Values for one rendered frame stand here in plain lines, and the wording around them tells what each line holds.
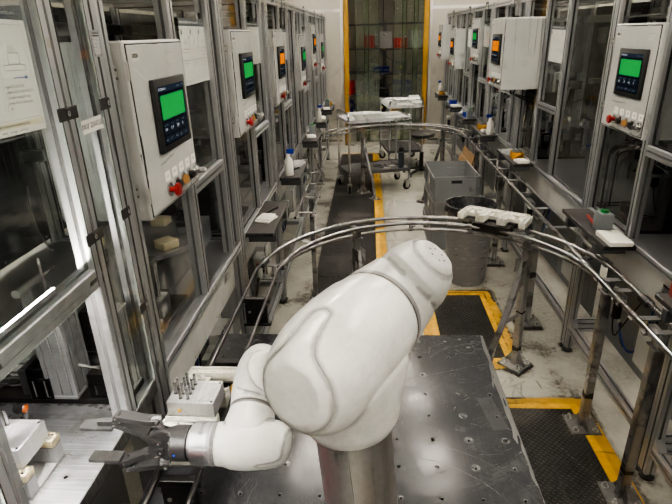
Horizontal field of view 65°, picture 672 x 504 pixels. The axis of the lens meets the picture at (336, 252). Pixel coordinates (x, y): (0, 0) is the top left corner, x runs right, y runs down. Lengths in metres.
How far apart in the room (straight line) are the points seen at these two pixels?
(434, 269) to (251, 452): 0.61
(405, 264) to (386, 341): 0.13
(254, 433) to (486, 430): 0.83
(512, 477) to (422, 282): 1.00
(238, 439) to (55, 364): 0.61
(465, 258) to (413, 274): 3.30
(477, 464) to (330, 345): 1.11
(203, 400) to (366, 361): 0.93
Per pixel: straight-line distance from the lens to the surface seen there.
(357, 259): 2.94
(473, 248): 3.96
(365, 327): 0.59
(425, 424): 1.73
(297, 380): 0.57
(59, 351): 1.54
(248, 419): 1.16
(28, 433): 1.37
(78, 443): 1.48
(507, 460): 1.66
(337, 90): 9.17
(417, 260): 0.70
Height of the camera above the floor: 1.81
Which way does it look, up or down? 23 degrees down
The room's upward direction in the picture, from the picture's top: 2 degrees counter-clockwise
